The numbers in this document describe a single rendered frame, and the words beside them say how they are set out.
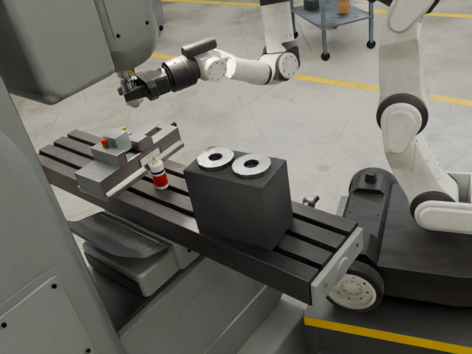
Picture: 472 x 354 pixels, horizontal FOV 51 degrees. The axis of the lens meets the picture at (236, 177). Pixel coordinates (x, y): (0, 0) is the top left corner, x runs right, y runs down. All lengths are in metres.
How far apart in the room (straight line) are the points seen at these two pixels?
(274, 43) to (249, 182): 0.60
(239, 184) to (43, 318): 0.50
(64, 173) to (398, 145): 1.07
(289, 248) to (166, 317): 0.49
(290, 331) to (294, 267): 0.84
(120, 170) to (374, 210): 0.90
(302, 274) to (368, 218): 0.71
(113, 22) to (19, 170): 0.40
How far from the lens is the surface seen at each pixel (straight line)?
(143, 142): 1.54
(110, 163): 1.53
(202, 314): 1.65
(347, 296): 1.70
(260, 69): 1.50
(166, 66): 1.38
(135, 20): 1.23
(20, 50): 1.08
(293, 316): 1.99
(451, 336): 1.71
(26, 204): 1.03
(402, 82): 1.47
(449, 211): 1.63
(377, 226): 1.75
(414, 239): 1.74
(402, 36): 1.38
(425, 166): 1.60
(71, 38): 1.10
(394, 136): 1.49
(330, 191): 2.90
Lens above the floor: 1.73
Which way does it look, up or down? 33 degrees down
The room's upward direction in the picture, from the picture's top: 11 degrees counter-clockwise
